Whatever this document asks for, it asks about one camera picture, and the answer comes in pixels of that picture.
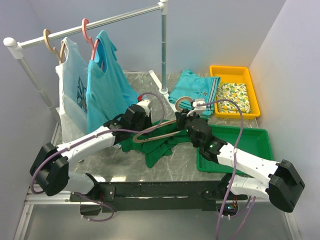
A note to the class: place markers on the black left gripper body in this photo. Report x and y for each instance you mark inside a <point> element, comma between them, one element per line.
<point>144,123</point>

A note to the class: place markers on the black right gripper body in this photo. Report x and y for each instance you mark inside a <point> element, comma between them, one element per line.
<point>185,123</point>

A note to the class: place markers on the green t shirt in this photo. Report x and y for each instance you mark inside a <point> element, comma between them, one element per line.
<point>156,149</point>

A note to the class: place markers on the green plastic tray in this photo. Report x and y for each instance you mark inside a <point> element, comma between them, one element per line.
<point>253,140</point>

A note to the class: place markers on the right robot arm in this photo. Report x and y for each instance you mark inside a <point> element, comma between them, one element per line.
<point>279,182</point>

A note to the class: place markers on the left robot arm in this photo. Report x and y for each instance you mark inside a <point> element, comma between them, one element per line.
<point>51,168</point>

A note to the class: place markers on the light blue t shirt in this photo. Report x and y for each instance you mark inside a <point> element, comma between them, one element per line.
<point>108,92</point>

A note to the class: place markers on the folded teal shirt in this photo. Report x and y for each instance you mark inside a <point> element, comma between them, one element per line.
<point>191,85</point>

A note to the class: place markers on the white t shirt blue print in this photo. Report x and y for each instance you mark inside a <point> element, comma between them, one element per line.
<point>73,78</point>

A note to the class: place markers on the pink plastic hanger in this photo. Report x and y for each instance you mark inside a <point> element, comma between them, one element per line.
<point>93,44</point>

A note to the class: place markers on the lemon print folded cloth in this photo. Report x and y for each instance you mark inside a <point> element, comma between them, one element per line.
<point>236,92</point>

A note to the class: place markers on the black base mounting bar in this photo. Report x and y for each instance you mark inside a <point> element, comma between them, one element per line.
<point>151,196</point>

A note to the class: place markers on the white metal clothes rack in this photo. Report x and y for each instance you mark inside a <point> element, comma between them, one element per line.
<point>16,49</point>

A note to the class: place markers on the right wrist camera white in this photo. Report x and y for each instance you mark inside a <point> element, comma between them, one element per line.
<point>198,107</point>

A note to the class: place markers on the aluminium frame rail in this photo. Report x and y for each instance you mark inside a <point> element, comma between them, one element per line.
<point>57,218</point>

